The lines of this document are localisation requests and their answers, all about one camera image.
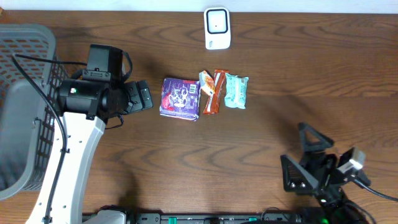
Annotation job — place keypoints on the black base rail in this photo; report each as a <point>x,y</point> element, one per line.
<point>111,216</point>

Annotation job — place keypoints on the mint green snack packet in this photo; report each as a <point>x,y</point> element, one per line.
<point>236,88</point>

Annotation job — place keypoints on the red orange snack bar wrapper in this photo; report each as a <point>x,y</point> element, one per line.
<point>213,103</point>

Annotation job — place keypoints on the white barcode scanner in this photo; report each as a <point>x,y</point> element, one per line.
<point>217,28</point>

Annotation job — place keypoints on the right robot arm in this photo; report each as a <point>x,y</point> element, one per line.
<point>340,210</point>

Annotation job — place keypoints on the purple Carefree packet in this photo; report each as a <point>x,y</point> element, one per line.
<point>180,99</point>

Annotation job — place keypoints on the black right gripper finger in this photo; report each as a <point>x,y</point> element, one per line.
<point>295,178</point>
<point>313,140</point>

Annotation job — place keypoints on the grey plastic mesh basket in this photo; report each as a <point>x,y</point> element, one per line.
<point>27,124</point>

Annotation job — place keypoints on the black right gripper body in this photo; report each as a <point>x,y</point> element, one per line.
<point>315,168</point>

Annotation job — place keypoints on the small orange white packet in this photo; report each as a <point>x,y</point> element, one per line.
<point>206,83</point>

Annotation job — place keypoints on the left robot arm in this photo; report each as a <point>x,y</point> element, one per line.
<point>83,105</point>

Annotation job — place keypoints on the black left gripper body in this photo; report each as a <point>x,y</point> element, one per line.
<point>130,98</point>

